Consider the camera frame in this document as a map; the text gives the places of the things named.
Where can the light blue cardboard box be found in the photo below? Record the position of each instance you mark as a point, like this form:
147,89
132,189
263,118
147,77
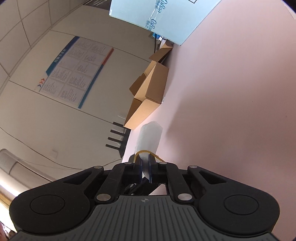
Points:
174,20

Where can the yellow rubber band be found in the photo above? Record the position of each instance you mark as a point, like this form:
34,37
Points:
148,153

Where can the open brown cardboard box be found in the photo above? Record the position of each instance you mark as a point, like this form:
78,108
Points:
148,89

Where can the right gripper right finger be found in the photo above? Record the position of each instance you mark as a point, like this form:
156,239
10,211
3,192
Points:
169,175

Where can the wall information poster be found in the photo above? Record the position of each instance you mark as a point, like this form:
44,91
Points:
74,71

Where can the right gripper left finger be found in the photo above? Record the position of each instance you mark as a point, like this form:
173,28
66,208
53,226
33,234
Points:
121,176

